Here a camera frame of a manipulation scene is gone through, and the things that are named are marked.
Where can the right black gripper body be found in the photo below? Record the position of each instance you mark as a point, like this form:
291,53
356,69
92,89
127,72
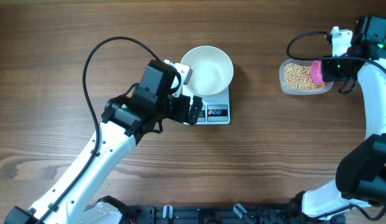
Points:
337,68

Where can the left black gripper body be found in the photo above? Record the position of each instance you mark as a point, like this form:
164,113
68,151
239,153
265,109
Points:
177,109

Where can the pink plastic scoop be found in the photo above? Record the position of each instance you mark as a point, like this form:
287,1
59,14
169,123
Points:
316,73

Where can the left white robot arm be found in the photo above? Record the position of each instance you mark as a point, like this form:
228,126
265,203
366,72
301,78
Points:
125,120

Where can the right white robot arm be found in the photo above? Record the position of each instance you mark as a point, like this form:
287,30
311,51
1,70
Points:
358,56

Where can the white digital kitchen scale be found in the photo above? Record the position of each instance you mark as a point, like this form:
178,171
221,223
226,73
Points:
216,108

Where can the white bowl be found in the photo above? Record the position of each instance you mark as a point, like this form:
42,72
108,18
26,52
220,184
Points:
212,70

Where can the dried soybeans in container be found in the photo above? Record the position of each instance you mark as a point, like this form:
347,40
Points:
298,77

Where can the clear plastic container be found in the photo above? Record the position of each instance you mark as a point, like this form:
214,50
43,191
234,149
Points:
289,91

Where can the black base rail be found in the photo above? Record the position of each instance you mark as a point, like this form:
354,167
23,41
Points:
272,214

